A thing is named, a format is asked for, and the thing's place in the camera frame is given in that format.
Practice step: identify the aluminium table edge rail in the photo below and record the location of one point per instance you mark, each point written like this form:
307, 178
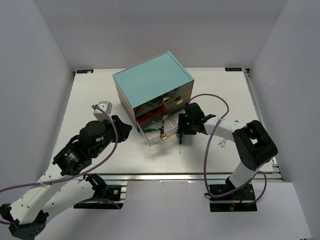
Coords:
178, 177

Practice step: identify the small precision screwdriver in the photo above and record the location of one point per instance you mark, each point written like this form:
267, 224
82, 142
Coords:
179, 143
148, 130
162, 127

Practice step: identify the teal drawer cabinet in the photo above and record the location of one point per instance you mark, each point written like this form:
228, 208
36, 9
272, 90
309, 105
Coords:
153, 88

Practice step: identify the silver open-end wrench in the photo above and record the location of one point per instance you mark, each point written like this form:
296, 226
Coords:
222, 143

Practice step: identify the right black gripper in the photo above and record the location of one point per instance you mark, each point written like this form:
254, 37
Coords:
181, 128

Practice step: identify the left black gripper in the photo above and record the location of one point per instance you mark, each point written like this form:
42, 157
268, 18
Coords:
123, 129

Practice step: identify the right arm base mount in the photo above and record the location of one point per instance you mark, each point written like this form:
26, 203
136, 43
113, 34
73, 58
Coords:
239, 201

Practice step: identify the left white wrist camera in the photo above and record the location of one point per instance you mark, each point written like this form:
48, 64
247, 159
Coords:
102, 109

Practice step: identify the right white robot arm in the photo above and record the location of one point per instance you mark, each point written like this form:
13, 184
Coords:
254, 145

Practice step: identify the clear drawer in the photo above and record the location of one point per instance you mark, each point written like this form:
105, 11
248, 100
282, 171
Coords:
152, 138

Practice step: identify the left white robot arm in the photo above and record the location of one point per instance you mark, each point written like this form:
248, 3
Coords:
28, 216

